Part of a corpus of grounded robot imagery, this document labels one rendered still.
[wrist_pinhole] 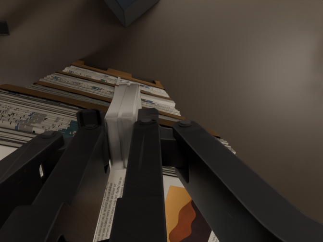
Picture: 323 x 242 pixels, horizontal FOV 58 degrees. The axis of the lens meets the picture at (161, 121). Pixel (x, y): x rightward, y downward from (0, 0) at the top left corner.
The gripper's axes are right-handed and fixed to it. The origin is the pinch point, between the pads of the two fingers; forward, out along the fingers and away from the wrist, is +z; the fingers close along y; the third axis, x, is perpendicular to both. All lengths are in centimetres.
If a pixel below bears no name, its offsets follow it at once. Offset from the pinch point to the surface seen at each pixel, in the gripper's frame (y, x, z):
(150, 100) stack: 0, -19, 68
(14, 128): -14.6, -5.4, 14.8
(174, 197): 3.1, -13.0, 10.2
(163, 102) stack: 4, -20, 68
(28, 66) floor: -53, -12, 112
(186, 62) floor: 17, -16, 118
